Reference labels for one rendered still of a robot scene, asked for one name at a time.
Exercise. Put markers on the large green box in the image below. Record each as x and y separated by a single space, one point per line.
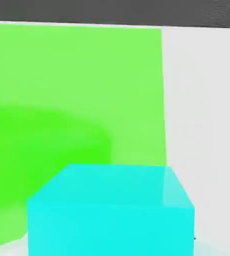
76 84

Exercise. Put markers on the small cyan cube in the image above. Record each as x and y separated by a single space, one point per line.
110 216

